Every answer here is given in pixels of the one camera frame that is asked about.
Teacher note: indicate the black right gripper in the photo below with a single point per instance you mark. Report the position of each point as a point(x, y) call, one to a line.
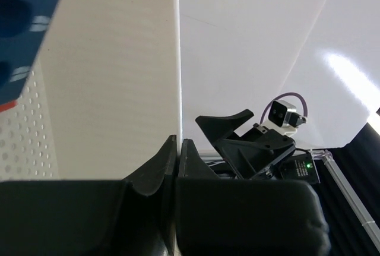
point(251, 156)

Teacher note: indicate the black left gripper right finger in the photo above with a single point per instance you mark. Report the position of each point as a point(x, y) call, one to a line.
point(216, 216)

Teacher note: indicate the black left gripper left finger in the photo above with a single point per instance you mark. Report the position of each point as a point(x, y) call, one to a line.
point(129, 216)

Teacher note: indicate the blue wood block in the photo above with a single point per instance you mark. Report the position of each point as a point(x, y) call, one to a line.
point(24, 24)

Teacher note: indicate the red wood block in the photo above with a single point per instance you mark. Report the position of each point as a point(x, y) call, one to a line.
point(7, 106)

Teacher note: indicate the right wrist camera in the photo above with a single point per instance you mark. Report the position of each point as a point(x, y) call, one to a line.
point(283, 118)

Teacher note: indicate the aluminium side rail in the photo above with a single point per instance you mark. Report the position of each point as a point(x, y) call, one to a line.
point(366, 220)

